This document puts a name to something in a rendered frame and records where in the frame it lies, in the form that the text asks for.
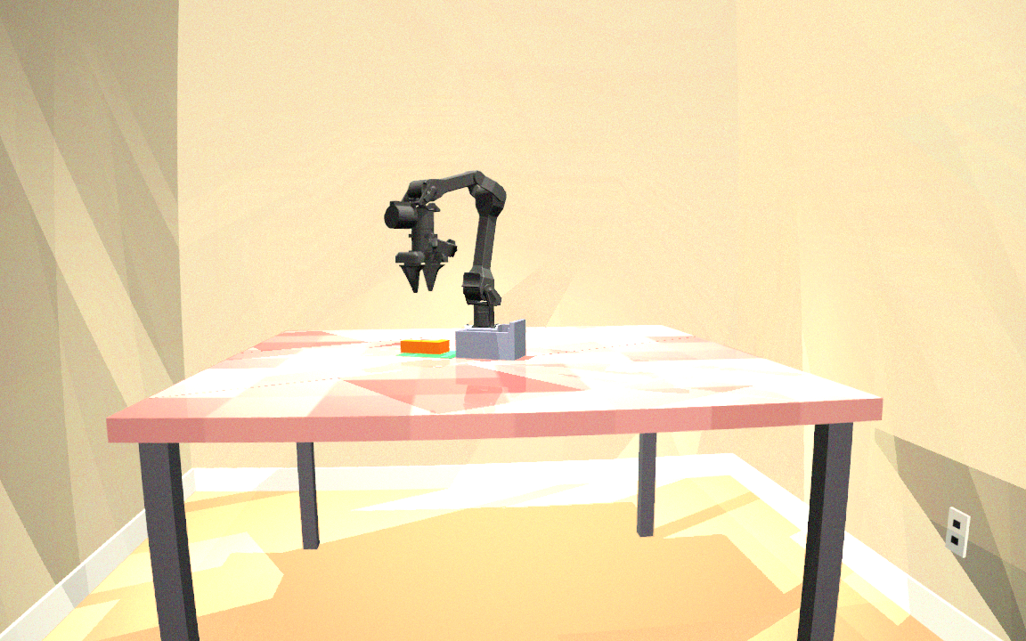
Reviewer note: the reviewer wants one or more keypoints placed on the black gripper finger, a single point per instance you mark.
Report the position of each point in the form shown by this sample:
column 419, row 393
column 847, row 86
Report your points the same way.
column 411, row 272
column 429, row 272

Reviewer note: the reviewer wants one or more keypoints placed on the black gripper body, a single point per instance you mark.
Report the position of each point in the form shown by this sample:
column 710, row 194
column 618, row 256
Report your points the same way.
column 419, row 250

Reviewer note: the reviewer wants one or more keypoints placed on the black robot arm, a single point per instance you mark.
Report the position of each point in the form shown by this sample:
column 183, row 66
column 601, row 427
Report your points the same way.
column 490, row 198

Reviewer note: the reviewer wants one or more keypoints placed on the orange l-shaped part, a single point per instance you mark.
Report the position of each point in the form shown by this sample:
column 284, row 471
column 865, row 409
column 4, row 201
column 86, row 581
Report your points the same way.
column 426, row 347

